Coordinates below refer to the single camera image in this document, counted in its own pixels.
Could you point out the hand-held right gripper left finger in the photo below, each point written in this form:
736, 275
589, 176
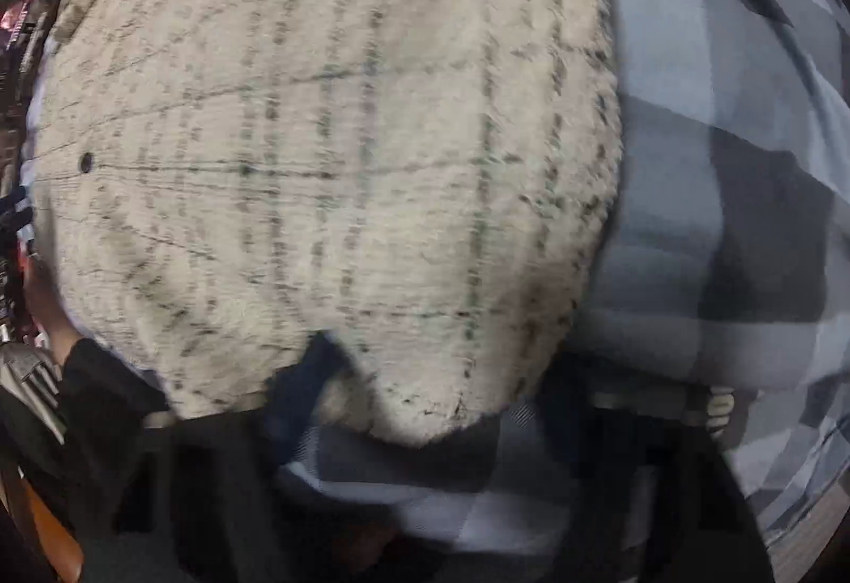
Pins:
299, 384

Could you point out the person's left forearm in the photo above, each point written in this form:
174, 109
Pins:
106, 384

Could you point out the cream plaid jacket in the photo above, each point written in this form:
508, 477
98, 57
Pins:
319, 124

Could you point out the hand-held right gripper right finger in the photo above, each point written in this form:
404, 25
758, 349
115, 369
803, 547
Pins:
571, 417

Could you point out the blue checked bed sheet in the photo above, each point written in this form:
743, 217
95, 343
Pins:
697, 211

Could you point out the dark striped clothing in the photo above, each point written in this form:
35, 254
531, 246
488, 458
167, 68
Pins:
30, 377

